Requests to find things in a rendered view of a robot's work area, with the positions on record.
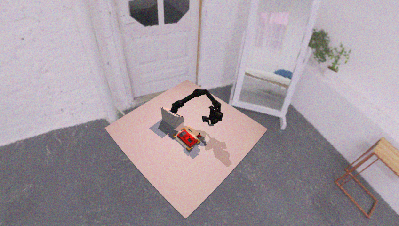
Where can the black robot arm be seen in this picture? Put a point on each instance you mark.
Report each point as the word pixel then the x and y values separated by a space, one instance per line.
pixel 216 110

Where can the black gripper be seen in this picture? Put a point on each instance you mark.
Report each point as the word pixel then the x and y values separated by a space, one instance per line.
pixel 206 119

